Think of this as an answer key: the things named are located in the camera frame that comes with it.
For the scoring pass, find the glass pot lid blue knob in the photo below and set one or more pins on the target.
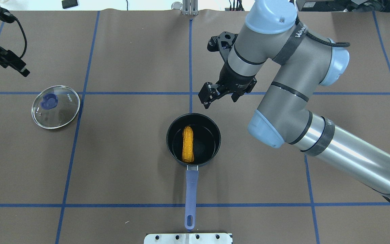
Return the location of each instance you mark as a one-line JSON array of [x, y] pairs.
[[55, 107]]

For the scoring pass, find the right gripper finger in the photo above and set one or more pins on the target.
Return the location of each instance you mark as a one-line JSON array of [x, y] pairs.
[[211, 92], [237, 94]]

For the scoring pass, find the yellow corn cob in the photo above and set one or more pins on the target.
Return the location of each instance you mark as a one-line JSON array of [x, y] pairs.
[[188, 145]]

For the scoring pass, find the dark blue saucepan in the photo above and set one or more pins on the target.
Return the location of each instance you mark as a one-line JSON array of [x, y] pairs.
[[207, 141]]

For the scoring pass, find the brown paper table mat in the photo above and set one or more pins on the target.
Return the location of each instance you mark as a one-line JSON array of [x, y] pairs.
[[107, 176]]

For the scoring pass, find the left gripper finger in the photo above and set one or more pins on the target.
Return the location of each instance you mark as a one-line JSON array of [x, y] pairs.
[[9, 59]]

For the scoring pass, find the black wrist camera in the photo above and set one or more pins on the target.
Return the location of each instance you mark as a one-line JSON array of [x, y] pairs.
[[222, 43]]

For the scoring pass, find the black small device on table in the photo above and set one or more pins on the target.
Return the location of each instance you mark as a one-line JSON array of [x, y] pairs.
[[66, 4]]

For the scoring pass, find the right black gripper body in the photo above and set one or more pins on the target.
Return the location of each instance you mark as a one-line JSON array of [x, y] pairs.
[[234, 77]]

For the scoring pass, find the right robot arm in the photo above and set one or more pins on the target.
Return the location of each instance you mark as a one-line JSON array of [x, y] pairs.
[[272, 30]]

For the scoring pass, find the aluminium frame post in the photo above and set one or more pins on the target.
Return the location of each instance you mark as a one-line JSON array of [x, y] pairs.
[[190, 7]]

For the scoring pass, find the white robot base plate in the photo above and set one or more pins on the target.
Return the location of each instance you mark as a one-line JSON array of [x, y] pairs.
[[189, 238]]

